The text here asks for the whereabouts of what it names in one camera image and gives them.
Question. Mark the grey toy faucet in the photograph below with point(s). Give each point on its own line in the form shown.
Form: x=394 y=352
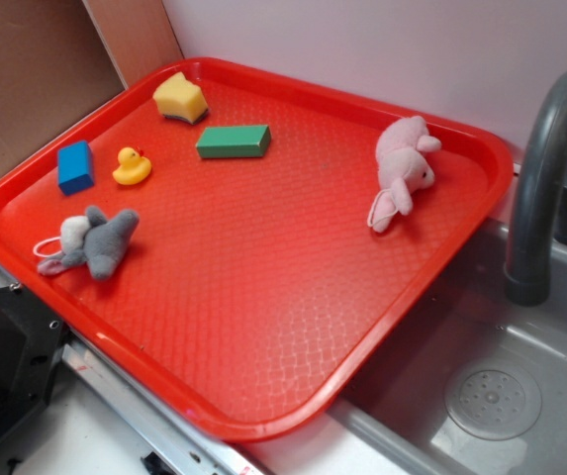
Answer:
x=539 y=216

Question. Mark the pink plush pig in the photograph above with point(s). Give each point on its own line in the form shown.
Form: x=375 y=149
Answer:
x=402 y=170

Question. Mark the grey plush elephant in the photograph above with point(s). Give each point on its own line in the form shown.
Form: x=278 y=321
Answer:
x=92 y=240

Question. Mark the metal rail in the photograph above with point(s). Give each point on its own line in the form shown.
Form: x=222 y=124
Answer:
x=100 y=422

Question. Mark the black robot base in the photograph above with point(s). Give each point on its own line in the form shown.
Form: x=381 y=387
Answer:
x=32 y=336

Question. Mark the blue block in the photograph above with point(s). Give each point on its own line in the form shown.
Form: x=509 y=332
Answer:
x=75 y=171

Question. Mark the brown cardboard panel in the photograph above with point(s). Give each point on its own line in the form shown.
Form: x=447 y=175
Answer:
x=61 y=60

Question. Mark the yellow rubber duck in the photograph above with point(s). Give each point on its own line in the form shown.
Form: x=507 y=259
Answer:
x=133 y=167

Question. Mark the yellow sponge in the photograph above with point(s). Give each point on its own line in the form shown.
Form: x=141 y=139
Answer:
x=178 y=98

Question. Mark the grey plastic sink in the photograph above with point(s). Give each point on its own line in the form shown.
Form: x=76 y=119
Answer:
x=468 y=382

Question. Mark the green rectangular sponge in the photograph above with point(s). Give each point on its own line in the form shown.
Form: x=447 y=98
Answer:
x=234 y=141

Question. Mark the red plastic tray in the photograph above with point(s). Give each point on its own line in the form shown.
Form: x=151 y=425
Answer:
x=252 y=289

